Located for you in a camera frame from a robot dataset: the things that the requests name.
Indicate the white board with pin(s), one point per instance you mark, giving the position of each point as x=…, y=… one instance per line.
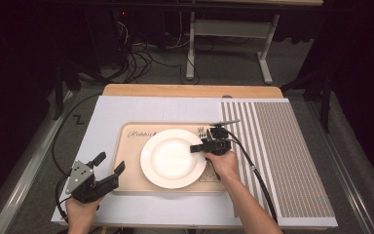
x=142, y=109

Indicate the black stand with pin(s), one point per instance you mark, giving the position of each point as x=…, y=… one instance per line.
x=60, y=87
x=324, y=97

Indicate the grey striped placemat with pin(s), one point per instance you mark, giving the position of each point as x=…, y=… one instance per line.
x=289, y=146

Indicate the white metal stand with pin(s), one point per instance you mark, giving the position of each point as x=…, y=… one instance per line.
x=233, y=28

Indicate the pink rabbit print tray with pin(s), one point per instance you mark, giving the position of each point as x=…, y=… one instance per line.
x=130, y=169

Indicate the dark table grommet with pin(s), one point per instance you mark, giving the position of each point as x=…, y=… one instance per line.
x=227, y=96

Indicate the wooden table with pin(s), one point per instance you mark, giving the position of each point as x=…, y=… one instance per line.
x=191, y=90

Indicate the person's left hand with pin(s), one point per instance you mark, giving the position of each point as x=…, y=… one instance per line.
x=79, y=214

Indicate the metal floor rail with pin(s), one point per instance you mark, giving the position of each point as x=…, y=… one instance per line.
x=347, y=182
x=29, y=169

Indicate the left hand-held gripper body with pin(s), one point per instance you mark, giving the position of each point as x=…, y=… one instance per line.
x=79, y=178

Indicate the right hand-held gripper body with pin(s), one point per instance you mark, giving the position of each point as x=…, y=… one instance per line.
x=219, y=143

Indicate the white plate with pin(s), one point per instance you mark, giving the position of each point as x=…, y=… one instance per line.
x=172, y=159

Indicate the person's right hand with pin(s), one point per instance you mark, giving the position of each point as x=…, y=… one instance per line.
x=225, y=164

